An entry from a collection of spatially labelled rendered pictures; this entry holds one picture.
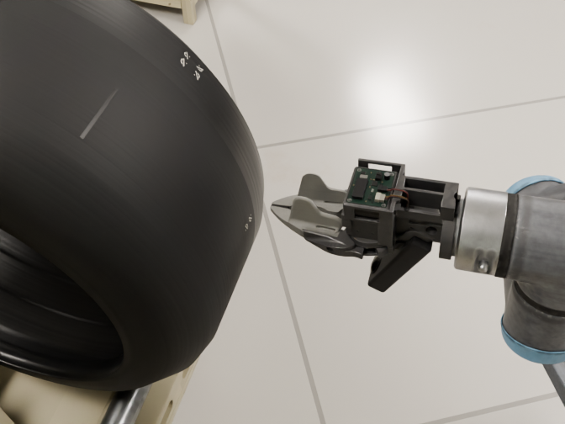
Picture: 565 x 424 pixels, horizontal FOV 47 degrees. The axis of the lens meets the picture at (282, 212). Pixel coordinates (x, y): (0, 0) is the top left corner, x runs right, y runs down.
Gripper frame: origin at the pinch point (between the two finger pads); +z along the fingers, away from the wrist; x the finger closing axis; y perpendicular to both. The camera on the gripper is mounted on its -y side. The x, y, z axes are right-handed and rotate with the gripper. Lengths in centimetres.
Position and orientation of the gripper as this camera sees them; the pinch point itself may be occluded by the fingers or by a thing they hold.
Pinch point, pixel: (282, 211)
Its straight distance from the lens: 76.7
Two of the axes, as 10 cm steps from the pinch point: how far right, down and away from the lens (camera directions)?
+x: -3.0, 7.4, -6.0
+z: -9.5, -1.5, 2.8
